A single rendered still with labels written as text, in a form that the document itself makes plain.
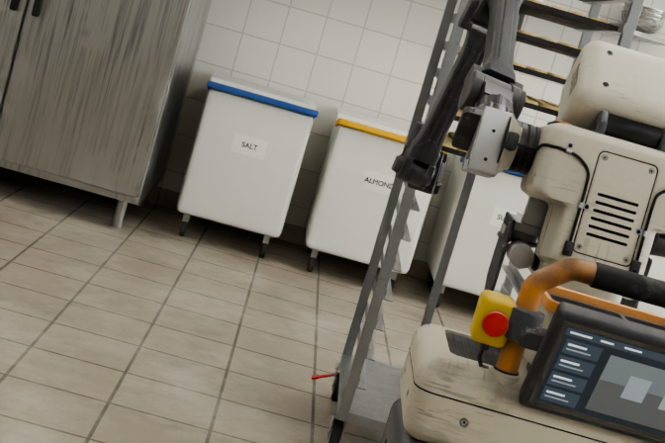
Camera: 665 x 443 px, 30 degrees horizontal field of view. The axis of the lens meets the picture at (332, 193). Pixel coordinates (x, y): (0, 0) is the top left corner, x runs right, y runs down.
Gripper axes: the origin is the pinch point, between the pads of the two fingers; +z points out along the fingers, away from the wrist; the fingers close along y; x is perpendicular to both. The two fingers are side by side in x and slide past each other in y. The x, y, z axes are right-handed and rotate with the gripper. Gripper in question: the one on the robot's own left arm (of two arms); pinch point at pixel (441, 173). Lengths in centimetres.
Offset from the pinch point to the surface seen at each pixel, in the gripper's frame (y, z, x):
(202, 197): -53, 218, 214
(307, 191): -41, 300, 207
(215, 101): -7, 212, 218
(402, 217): -17, 46, 29
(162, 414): -91, 24, 73
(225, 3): 41, 259, 262
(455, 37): 35, 43, 27
